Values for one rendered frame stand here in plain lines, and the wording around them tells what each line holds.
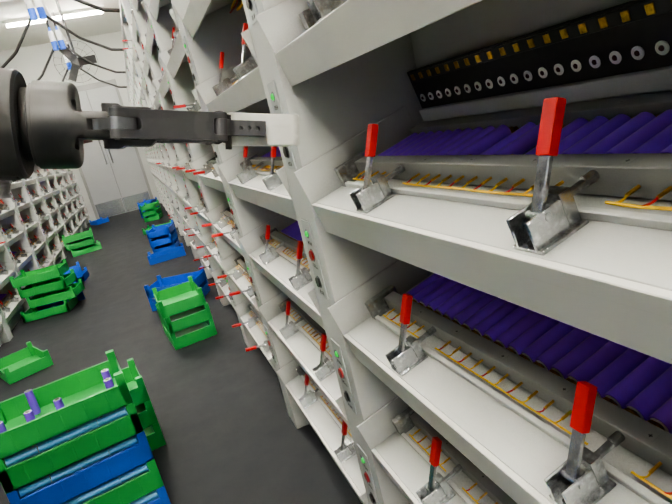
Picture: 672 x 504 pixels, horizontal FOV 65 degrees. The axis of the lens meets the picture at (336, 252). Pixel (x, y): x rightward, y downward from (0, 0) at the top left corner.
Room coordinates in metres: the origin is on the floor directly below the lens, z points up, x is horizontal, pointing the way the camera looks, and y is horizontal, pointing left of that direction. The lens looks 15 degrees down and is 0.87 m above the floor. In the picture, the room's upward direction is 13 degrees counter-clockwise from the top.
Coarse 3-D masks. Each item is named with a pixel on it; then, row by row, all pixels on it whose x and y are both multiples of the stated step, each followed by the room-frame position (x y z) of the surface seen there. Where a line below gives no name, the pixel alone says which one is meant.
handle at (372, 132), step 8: (368, 128) 0.58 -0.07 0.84; (376, 128) 0.58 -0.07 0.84; (368, 136) 0.58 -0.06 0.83; (376, 136) 0.58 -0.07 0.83; (368, 144) 0.58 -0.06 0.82; (376, 144) 0.58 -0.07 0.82; (368, 152) 0.57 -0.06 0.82; (368, 160) 0.58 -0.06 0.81; (368, 168) 0.57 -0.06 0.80; (368, 176) 0.57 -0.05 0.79; (368, 184) 0.57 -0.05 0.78
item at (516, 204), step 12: (396, 192) 0.57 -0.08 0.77; (408, 192) 0.54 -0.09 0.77; (420, 192) 0.52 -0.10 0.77; (432, 192) 0.50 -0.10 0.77; (444, 192) 0.48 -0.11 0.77; (480, 204) 0.43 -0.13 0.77; (492, 204) 0.41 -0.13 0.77; (504, 204) 0.40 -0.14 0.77; (516, 204) 0.38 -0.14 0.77; (588, 216) 0.32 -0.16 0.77; (600, 216) 0.31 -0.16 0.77; (612, 216) 0.30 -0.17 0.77; (624, 216) 0.29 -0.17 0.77; (636, 216) 0.28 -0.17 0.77; (648, 216) 0.28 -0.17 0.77; (660, 216) 0.27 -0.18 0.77; (660, 228) 0.27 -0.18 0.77
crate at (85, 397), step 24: (48, 384) 1.25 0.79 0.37; (72, 384) 1.27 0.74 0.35; (96, 384) 1.30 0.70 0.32; (120, 384) 1.14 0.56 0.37; (0, 408) 1.19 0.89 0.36; (24, 408) 1.22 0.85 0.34; (48, 408) 1.22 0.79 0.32; (72, 408) 1.10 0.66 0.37; (96, 408) 1.11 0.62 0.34; (24, 432) 1.05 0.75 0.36; (48, 432) 1.07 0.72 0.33; (0, 456) 1.03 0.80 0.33
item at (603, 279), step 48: (528, 96) 0.54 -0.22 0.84; (576, 96) 0.48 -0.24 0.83; (384, 144) 0.76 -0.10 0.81; (336, 192) 0.71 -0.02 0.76; (528, 192) 0.40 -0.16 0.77; (384, 240) 0.52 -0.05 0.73; (432, 240) 0.42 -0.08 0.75; (480, 240) 0.37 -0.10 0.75; (576, 240) 0.30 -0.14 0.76; (624, 240) 0.28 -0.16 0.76; (480, 288) 0.38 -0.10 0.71; (528, 288) 0.32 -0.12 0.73; (576, 288) 0.27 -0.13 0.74; (624, 288) 0.24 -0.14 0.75; (624, 336) 0.25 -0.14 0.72
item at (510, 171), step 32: (384, 160) 0.64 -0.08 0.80; (416, 160) 0.57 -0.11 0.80; (448, 160) 0.51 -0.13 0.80; (480, 160) 0.46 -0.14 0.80; (512, 160) 0.42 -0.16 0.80; (576, 160) 0.36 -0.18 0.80; (608, 160) 0.33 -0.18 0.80; (640, 160) 0.31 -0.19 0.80; (480, 192) 0.43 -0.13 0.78; (608, 192) 0.33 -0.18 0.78; (640, 192) 0.31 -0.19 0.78
